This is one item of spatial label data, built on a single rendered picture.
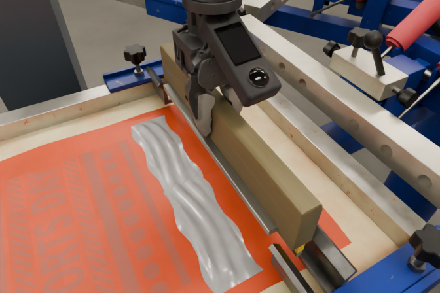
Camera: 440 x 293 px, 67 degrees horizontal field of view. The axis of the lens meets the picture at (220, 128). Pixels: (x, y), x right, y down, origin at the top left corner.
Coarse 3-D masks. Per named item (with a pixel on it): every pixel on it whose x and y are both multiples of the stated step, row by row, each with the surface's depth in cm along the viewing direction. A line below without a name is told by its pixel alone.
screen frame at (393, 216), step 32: (64, 96) 66; (96, 96) 66; (128, 96) 69; (0, 128) 60; (32, 128) 63; (288, 128) 62; (320, 128) 59; (320, 160) 56; (352, 160) 54; (352, 192) 51; (384, 192) 49; (384, 224) 48; (416, 224) 45
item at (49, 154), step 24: (144, 120) 66; (168, 120) 66; (48, 144) 61; (72, 144) 61; (96, 144) 61; (192, 144) 61; (0, 168) 57; (24, 168) 57; (144, 168) 57; (216, 168) 57
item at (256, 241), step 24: (216, 192) 53; (168, 216) 50; (240, 216) 50; (264, 240) 47; (336, 240) 47; (192, 264) 45; (264, 264) 45; (192, 288) 42; (240, 288) 42; (264, 288) 42
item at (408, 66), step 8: (400, 56) 68; (392, 64) 65; (400, 64) 65; (408, 64) 65; (416, 64) 65; (408, 72) 63; (416, 72) 64; (424, 72) 66; (408, 80) 64; (416, 80) 66; (368, 96) 60
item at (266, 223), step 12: (168, 84) 62; (180, 108) 57; (192, 120) 54; (204, 144) 51; (216, 156) 48; (228, 168) 47; (240, 180) 45; (240, 192) 44; (252, 204) 42; (264, 216) 41; (264, 228) 40; (276, 228) 40
